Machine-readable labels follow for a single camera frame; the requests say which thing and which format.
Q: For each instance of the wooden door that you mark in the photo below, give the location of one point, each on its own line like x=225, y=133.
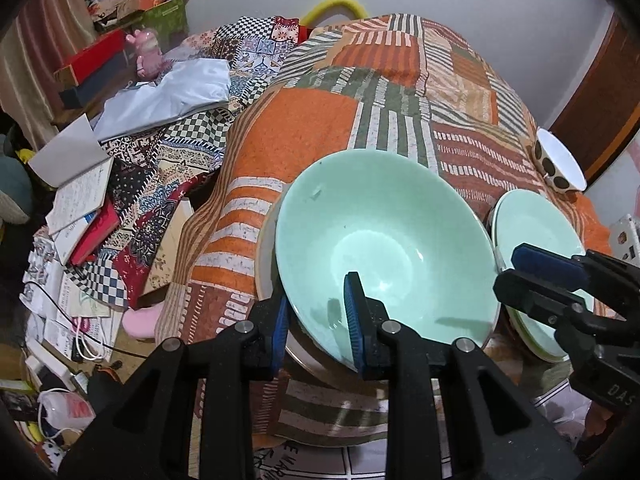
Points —
x=605, y=110

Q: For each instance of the green plate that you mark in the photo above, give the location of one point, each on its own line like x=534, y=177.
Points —
x=530, y=220

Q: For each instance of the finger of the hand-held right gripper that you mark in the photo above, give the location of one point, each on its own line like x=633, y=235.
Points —
x=545, y=262
x=530, y=292

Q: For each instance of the checkered patchwork quilt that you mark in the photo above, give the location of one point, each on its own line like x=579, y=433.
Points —
x=165, y=160

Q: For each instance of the green box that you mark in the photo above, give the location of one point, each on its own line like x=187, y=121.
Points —
x=165, y=15

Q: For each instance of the teal cushion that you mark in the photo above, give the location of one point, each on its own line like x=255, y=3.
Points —
x=12, y=190

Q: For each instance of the white and red plastic bag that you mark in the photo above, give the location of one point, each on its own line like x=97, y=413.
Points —
x=67, y=407

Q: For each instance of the white bowl with brown dots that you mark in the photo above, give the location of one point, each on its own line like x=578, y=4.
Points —
x=560, y=152

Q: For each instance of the pink slipper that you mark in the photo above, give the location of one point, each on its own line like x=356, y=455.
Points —
x=142, y=322

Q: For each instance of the beige floral board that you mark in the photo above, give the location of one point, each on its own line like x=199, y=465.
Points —
x=170, y=250

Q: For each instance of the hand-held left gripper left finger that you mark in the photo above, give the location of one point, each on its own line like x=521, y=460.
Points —
x=277, y=330

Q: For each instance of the open white notebook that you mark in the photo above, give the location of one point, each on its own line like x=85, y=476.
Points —
x=70, y=155

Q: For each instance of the orange patchwork blanket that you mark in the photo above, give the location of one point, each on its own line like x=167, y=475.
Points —
x=320, y=125

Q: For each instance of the white book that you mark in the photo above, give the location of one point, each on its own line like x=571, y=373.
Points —
x=75, y=240

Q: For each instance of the white slotted plastic object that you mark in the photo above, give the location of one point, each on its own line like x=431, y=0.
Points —
x=627, y=235

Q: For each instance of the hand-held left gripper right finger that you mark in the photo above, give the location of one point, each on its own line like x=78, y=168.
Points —
x=354, y=320

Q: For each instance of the striped curtain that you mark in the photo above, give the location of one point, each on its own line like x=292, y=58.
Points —
x=45, y=50

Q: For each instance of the large white plate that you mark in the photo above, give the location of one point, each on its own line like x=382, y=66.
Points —
x=495, y=245

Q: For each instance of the white power strip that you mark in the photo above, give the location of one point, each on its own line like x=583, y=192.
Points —
x=50, y=365

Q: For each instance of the pink figurine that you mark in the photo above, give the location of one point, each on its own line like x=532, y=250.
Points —
x=147, y=55

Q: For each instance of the red book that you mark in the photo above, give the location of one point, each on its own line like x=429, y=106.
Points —
x=97, y=235

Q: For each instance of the red box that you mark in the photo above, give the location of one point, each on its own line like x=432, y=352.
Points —
x=92, y=57

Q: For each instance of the green bowl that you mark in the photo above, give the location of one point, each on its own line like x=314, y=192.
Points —
x=400, y=200

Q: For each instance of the scattered paper leaflets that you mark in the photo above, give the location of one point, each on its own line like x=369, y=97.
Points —
x=65, y=300

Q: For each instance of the yellow foam tube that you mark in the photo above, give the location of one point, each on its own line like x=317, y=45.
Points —
x=335, y=2

